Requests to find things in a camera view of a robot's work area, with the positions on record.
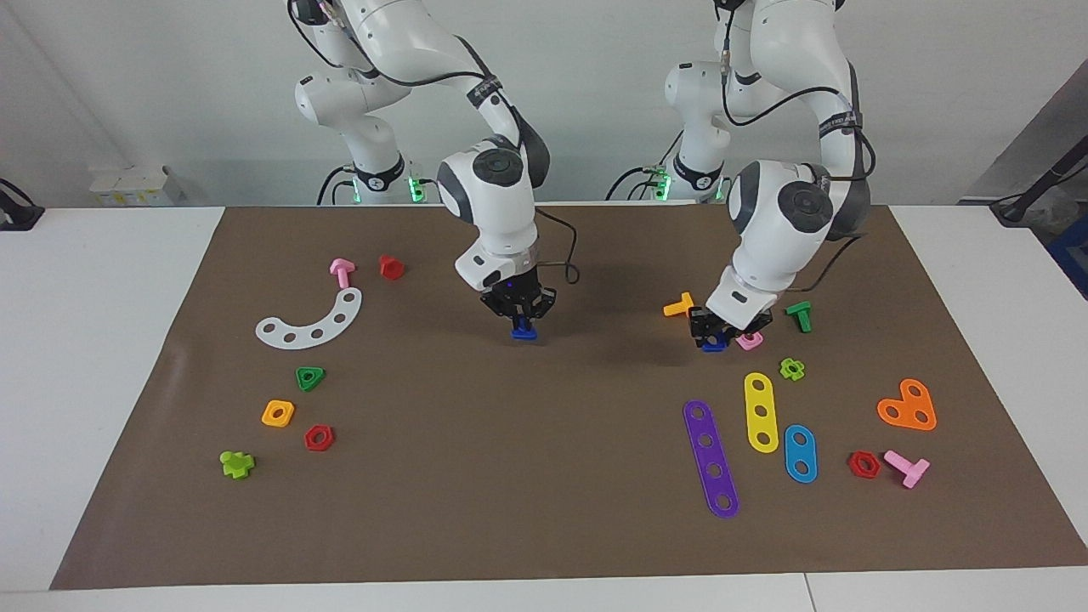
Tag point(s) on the orange three-hole angled plate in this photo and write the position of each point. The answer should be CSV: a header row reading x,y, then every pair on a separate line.
x,y
914,412

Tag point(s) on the white cardboard box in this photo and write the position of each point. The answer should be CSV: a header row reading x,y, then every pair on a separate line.
x,y
136,187

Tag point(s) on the pink square toy nut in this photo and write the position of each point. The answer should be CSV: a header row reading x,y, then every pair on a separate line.
x,y
755,344

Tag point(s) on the blue triangle-head toy screw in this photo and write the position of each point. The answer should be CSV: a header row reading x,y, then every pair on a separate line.
x,y
524,335

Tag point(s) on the red hexagon toy nut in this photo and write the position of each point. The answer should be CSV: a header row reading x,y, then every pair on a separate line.
x,y
308,440
852,466

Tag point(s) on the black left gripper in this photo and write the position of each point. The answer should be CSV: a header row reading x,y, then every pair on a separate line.
x,y
733,330

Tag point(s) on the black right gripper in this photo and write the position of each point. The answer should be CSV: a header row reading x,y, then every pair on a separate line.
x,y
518,297

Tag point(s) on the red hexagon-head toy screw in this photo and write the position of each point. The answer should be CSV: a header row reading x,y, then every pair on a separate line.
x,y
391,268

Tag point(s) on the purple four-hole plate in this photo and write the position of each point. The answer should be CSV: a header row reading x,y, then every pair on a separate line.
x,y
707,442

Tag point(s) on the dark green toy screw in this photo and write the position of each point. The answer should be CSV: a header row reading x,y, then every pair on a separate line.
x,y
801,316

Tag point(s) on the pink toy screw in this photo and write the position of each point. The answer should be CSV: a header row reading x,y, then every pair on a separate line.
x,y
342,272
906,467

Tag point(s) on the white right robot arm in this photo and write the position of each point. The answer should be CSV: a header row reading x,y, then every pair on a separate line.
x,y
497,195

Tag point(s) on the blue crate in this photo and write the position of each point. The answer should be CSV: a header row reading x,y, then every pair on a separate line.
x,y
1075,255

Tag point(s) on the blue square toy nut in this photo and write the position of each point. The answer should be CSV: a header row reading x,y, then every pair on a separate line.
x,y
716,347

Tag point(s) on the orange square toy nut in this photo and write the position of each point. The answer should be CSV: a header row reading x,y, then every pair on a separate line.
x,y
267,418

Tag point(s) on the light green cross nut left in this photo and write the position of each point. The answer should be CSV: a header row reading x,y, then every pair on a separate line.
x,y
236,465

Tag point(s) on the yellow three-hole plate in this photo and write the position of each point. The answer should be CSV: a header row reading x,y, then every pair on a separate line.
x,y
760,399

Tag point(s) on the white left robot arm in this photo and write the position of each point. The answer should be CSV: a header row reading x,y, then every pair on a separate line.
x,y
782,221

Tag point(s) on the white curved five-hole plate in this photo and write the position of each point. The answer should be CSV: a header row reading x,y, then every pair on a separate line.
x,y
331,321

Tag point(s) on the black stand pole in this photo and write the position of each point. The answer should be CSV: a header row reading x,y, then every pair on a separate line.
x,y
1045,183

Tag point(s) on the brown table mat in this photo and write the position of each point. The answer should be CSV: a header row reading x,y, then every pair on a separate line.
x,y
510,467

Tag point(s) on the orange toy screw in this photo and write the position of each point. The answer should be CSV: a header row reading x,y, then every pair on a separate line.
x,y
680,306

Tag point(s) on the green triangle toy nut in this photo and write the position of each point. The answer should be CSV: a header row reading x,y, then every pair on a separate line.
x,y
302,384

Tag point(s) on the light green cross nut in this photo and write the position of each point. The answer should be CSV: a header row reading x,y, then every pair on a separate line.
x,y
236,465
785,371

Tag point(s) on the blue two-hole plate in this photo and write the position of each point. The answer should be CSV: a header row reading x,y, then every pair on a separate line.
x,y
800,454

